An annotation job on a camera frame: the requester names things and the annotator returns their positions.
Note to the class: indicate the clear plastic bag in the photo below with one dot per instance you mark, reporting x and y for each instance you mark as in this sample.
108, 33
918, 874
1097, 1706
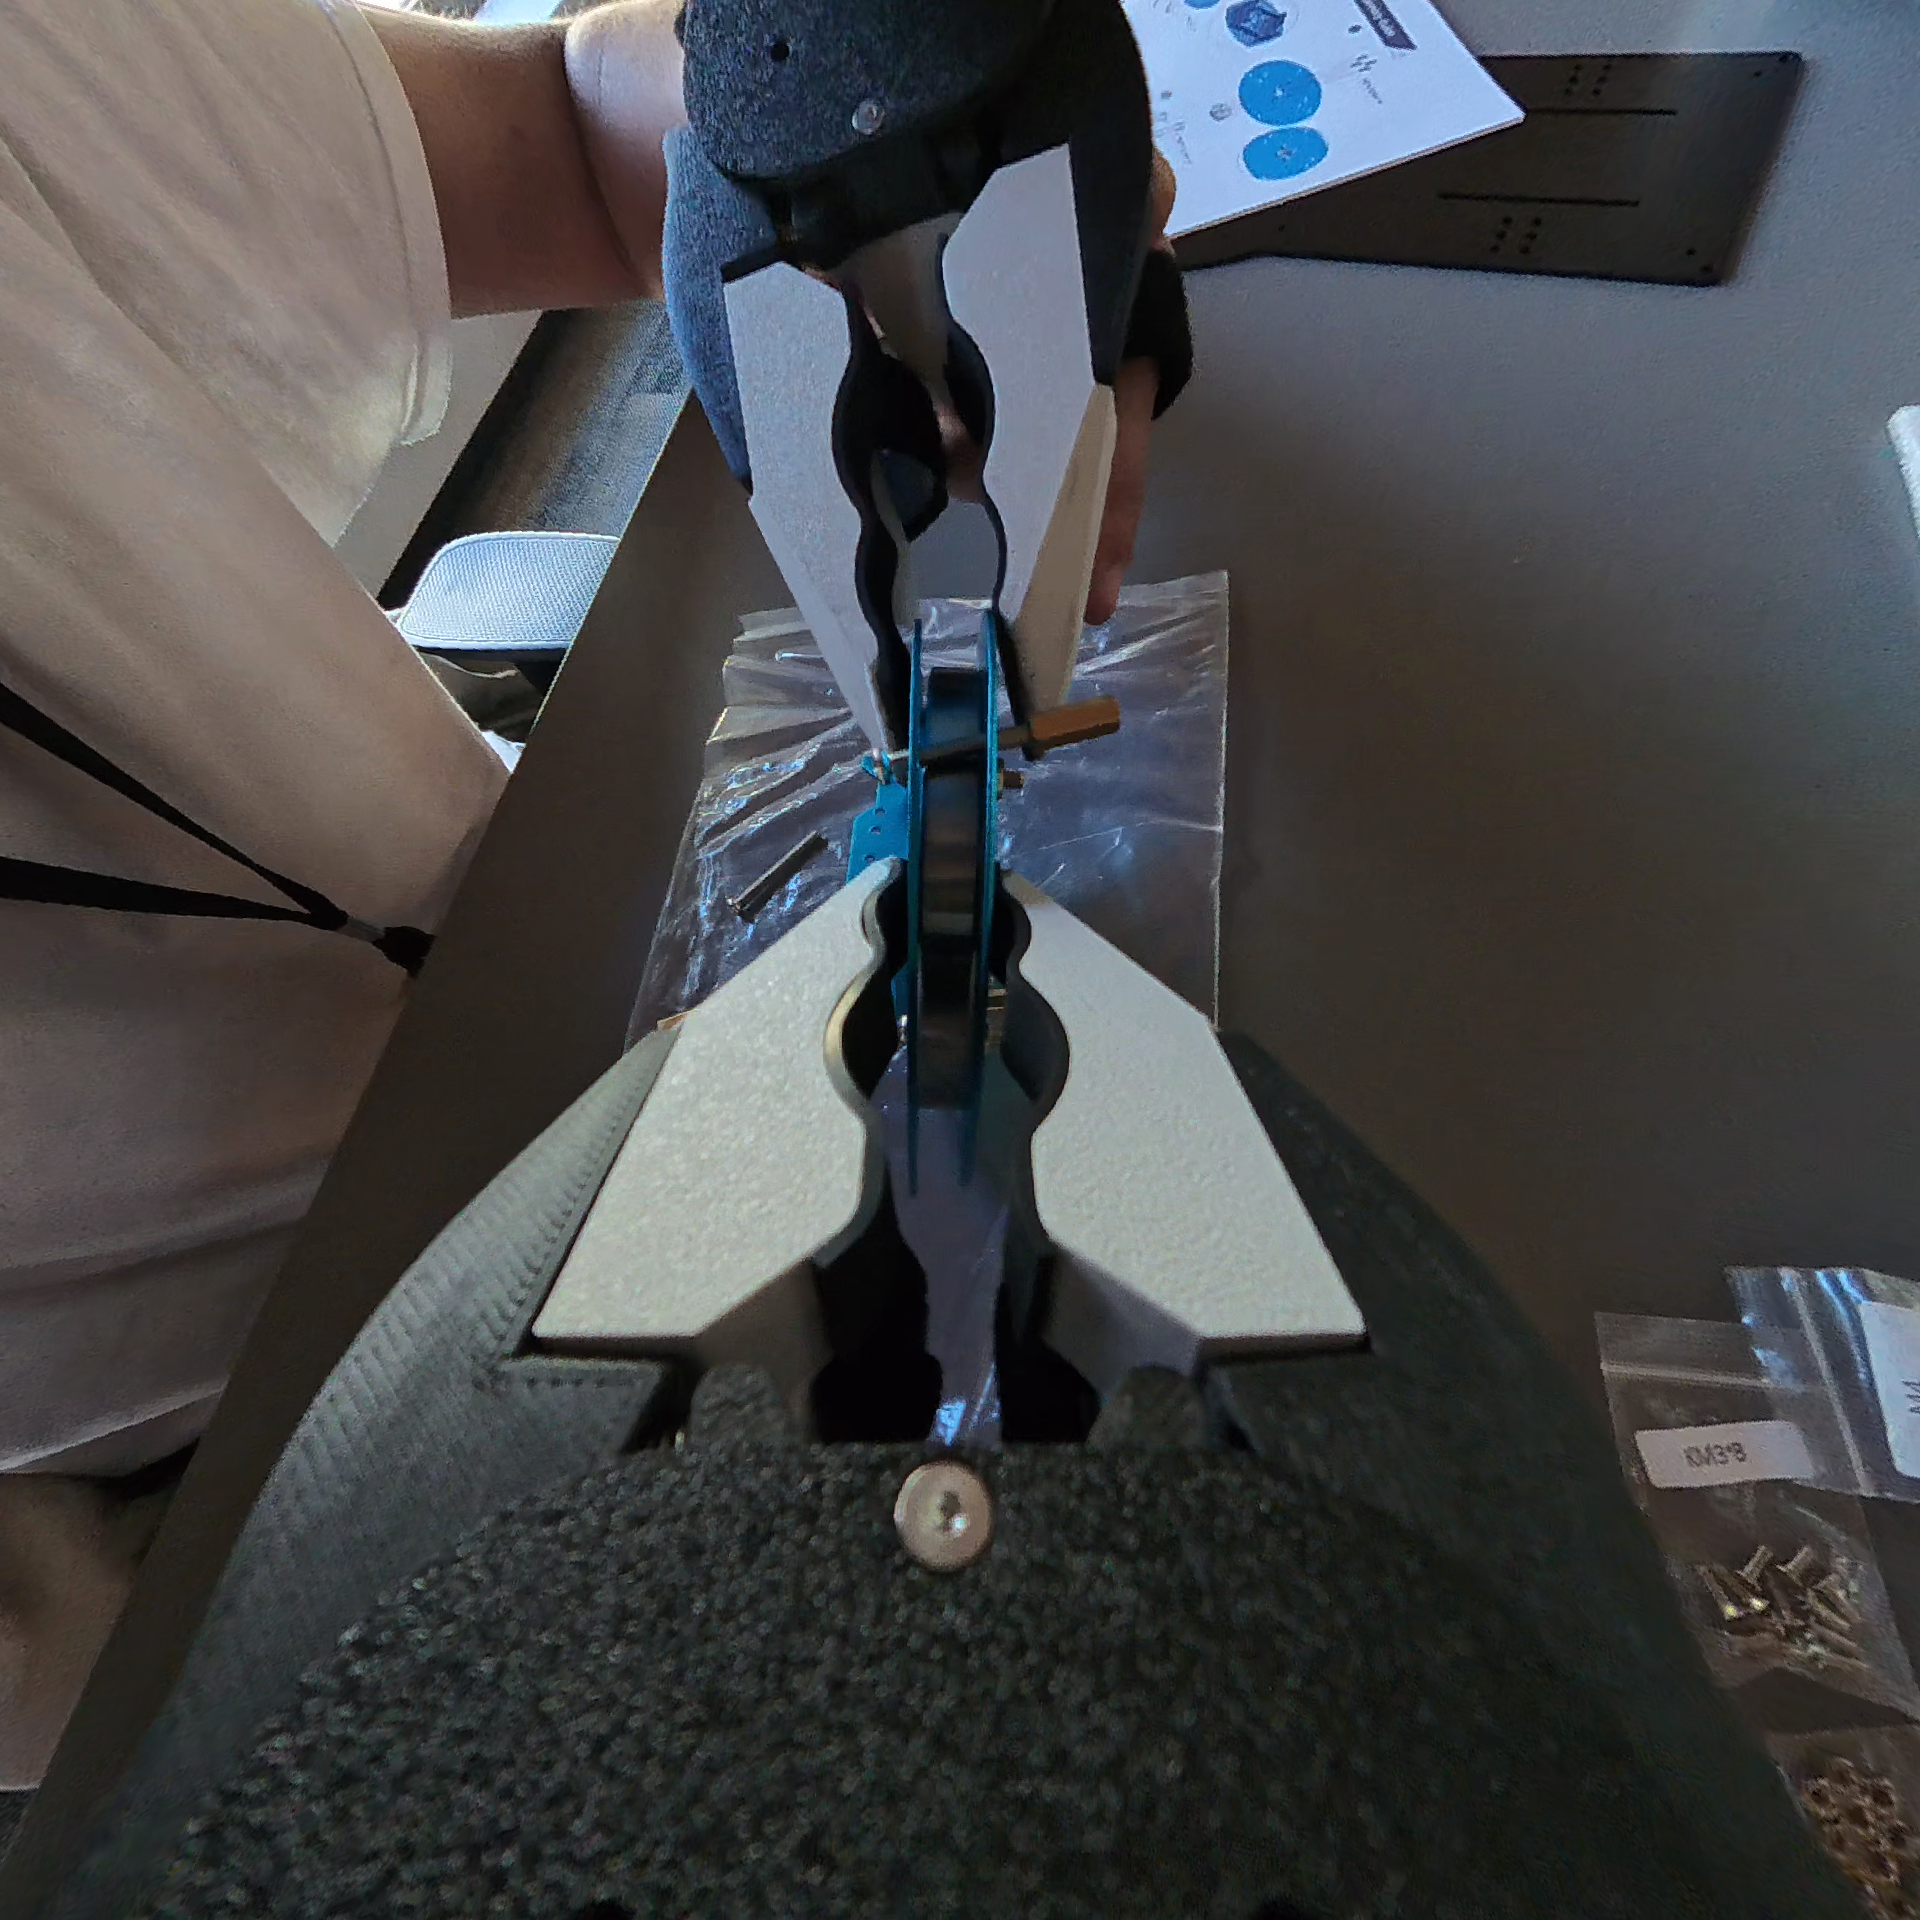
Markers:
1110, 839

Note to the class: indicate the person's left hand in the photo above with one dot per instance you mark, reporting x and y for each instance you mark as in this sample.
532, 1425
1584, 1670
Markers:
1122, 510

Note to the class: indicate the printed instruction sheet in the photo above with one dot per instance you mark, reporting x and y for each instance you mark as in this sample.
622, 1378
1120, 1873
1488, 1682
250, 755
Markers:
1350, 89

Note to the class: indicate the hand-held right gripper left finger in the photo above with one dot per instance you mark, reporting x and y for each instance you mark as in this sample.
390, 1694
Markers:
705, 1154

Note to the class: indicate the white mesh chair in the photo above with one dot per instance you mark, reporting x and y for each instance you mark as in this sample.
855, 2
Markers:
511, 592

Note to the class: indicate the small metal pin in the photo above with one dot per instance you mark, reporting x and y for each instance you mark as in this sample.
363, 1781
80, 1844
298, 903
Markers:
777, 870

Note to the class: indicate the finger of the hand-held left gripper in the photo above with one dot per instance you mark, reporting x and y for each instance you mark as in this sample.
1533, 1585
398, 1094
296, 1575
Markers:
787, 434
1035, 300

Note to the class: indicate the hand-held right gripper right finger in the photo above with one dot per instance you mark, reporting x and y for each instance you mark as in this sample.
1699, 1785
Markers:
1184, 1170

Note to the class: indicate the person's left forearm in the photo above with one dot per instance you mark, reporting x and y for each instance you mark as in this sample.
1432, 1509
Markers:
524, 150

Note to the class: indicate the small labelled bag of screws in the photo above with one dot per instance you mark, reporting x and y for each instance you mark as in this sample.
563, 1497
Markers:
1726, 1544

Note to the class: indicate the small bag of brass nuts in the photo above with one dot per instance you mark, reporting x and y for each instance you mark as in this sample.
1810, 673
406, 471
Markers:
1860, 1815

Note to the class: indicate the small labelled clear bag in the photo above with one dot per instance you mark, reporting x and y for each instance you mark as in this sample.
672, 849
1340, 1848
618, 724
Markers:
1823, 1334

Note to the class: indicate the black metal plate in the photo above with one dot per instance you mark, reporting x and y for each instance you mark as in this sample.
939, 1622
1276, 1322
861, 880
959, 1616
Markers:
1621, 165

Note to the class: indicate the blue round metal wheel assembly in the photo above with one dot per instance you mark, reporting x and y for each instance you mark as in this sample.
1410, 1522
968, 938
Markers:
943, 839

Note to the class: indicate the white foam sheet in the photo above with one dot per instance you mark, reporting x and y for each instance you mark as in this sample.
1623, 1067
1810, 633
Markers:
1905, 473

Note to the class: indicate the person in beige shirt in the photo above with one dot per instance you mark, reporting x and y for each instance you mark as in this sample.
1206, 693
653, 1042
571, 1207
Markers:
180, 599

